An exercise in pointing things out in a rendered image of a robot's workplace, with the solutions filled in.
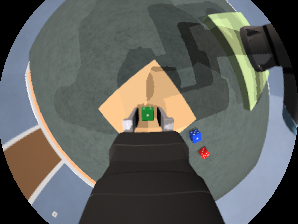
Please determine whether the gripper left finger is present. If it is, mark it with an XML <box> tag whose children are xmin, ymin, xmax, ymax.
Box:
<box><xmin>122</xmin><ymin>108</ymin><xmax>139</xmax><ymax>132</ymax></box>

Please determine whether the red die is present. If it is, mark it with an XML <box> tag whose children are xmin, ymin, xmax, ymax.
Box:
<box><xmin>199</xmin><ymin>147</ymin><xmax>209</xmax><ymax>159</ymax></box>

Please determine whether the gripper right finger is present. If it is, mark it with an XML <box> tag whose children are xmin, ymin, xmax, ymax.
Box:
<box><xmin>157</xmin><ymin>107</ymin><xmax>174</xmax><ymax>131</ymax></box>

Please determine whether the green die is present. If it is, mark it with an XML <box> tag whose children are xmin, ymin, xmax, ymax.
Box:
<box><xmin>141</xmin><ymin>107</ymin><xmax>154</xmax><ymax>121</ymax></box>

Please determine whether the orange flat mat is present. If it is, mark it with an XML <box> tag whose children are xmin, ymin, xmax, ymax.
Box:
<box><xmin>99</xmin><ymin>60</ymin><xmax>196</xmax><ymax>133</ymax></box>

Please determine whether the blue die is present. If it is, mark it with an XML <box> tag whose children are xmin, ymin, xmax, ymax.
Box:
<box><xmin>189</xmin><ymin>129</ymin><xmax>201</xmax><ymax>143</ymax></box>

